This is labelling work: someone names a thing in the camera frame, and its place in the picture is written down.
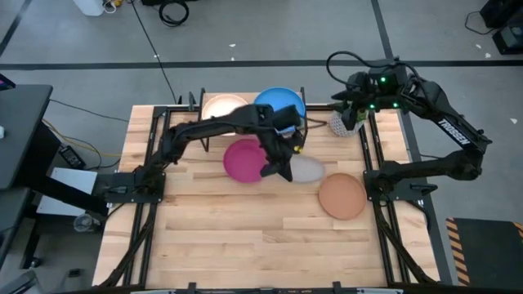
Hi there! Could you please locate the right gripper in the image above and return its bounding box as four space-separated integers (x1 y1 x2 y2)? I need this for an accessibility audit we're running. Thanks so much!
330 71 379 131

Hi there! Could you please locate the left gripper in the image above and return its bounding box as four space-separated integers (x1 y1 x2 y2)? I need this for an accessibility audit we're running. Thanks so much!
259 127 306 183

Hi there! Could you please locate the beige grey plate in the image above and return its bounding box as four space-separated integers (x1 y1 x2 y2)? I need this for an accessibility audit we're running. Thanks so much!
288 154 327 184

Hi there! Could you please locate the blue plate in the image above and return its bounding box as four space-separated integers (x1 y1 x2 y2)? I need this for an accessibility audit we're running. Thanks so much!
253 87 307 135

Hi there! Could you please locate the large peach plate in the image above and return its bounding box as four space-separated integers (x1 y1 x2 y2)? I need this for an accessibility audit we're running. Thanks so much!
201 93 250 136

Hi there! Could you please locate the white triangle-patterned planter pot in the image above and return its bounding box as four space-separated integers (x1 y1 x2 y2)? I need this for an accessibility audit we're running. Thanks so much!
329 109 365 138

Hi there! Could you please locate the magenta plate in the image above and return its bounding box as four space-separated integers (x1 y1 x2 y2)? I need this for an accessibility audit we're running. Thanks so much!
222 138 270 184

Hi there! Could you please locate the terracotta plate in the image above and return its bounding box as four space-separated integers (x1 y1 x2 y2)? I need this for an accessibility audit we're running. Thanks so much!
318 172 368 221

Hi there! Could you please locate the black equipment box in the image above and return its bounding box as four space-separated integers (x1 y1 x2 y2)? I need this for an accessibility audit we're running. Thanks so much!
478 0 523 56

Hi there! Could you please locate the black hazard-striped mat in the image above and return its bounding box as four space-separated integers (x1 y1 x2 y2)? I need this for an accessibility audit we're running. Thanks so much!
445 216 523 287

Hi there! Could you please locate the black power adapter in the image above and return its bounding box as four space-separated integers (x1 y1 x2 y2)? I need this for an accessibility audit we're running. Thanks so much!
58 145 87 171

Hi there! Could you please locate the white board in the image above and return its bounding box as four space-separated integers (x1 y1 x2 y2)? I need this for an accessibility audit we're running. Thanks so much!
35 166 99 217

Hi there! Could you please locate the white container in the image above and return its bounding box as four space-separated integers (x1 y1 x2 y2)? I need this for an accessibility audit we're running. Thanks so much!
72 0 105 17

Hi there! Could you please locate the black desk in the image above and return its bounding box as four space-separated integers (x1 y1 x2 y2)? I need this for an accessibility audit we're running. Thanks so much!
0 83 108 269

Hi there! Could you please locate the black aluminium table frame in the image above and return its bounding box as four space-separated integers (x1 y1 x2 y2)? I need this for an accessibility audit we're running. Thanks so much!
96 104 439 294

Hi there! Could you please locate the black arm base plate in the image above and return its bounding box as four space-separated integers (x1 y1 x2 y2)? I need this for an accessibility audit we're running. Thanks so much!
363 168 439 203
92 171 167 205

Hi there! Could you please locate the black floor cable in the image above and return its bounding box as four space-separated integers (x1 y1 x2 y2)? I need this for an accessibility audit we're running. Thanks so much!
129 0 179 105

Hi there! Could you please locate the coiled black cable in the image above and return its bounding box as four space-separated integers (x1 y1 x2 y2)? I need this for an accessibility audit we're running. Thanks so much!
157 0 191 28

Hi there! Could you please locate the yellow cable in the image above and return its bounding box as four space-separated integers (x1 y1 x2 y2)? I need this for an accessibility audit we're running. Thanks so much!
42 118 123 160

